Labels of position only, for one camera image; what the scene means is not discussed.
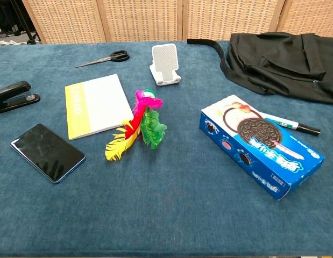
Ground black stapler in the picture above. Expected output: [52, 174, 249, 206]
[0, 80, 41, 116]

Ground white phone stand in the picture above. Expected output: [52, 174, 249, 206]
[149, 43, 182, 87]

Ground white and yellow notebook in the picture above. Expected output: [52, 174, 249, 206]
[65, 74, 134, 141]

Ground colourful feather shuttlecock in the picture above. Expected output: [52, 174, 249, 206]
[105, 89, 168, 163]

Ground blue table cloth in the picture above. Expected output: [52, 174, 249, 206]
[0, 40, 333, 258]

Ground blue Oreo cookie box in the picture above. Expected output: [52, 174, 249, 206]
[200, 94, 325, 202]

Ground wicker folding screen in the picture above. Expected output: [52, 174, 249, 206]
[20, 0, 333, 44]

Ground black smartphone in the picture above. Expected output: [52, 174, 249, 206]
[10, 123, 87, 184]

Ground black backpack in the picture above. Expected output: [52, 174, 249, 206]
[187, 32, 333, 105]

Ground white marker pen black cap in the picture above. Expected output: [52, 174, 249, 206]
[259, 111, 321, 137]

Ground black tripod stand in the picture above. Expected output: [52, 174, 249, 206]
[17, 0, 39, 45]

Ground black office chair base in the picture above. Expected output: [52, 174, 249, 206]
[0, 0, 24, 38]

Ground black handled scissors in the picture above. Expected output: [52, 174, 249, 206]
[74, 50, 130, 68]

